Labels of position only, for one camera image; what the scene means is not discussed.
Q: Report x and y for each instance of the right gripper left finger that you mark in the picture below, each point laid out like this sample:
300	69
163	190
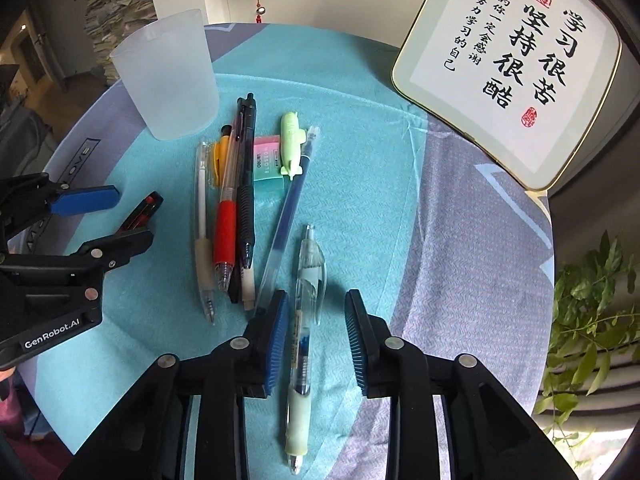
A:
266	333

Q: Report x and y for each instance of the blue grey tablecloth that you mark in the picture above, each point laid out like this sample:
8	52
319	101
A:
439	241

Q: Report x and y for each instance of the stack of papers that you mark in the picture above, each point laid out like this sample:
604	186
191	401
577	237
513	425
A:
108	22

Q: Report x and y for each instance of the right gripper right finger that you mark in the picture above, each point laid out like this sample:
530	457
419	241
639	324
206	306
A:
367	334

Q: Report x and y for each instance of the calligraphy framed board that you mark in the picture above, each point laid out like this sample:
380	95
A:
524	80

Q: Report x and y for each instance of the red grip pen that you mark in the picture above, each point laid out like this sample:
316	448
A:
225	236

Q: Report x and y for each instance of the orange black pen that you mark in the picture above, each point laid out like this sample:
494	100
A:
219	155

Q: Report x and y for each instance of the clear pen green grip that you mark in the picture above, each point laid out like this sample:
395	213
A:
309	294

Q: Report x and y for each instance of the clear pen white grip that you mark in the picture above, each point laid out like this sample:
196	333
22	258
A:
202	245

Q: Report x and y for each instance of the red black pen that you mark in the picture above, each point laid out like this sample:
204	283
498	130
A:
142	214

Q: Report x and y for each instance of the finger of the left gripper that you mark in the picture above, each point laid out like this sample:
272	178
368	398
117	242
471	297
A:
95	256
25	200

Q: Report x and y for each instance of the blue ink capped pen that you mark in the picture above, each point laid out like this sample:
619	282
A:
284	226

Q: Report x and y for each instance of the pink green eraser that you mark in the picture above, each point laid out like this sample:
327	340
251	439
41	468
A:
267	162

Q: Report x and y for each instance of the frosted plastic cup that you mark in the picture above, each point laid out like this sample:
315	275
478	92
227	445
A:
167	71

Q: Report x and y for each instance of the green potted plant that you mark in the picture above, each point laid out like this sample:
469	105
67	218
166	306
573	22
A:
591	373

